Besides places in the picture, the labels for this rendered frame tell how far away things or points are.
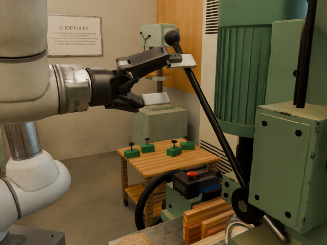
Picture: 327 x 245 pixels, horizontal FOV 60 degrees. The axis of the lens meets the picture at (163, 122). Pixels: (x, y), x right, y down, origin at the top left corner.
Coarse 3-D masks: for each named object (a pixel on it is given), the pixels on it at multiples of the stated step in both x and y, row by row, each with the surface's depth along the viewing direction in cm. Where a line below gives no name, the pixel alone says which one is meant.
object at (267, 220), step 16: (176, 32) 62; (176, 48) 61; (192, 80) 58; (208, 112) 55; (224, 144) 52; (240, 176) 50; (240, 192) 47; (240, 208) 48; (256, 208) 45; (272, 224) 45
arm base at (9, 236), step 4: (8, 232) 97; (8, 236) 96; (12, 236) 100; (16, 236) 100; (20, 236) 100; (24, 236) 100; (4, 240) 93; (8, 240) 95; (12, 240) 97; (16, 240) 98; (20, 240) 99; (24, 240) 100; (0, 244) 92; (4, 244) 93; (8, 244) 95; (12, 244) 96; (16, 244) 97
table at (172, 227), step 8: (168, 216) 87; (160, 224) 79; (168, 224) 79; (176, 224) 79; (136, 232) 75; (144, 232) 75; (152, 232) 75; (160, 232) 75; (168, 232) 75; (176, 232) 75; (120, 240) 72; (152, 240) 72; (160, 240) 72; (168, 240) 72; (176, 240) 72; (184, 240) 72
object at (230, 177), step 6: (228, 174) 70; (234, 174) 70; (222, 180) 71; (228, 180) 69; (234, 180) 67; (222, 186) 71; (228, 186) 69; (234, 186) 68; (240, 186) 66; (222, 192) 72; (228, 192) 70; (222, 198) 72; (228, 198) 70
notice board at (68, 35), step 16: (48, 16) 307; (64, 16) 315; (80, 16) 322; (96, 16) 330; (48, 32) 311; (64, 32) 318; (80, 32) 326; (96, 32) 335; (48, 48) 315; (64, 48) 322; (80, 48) 330; (96, 48) 339
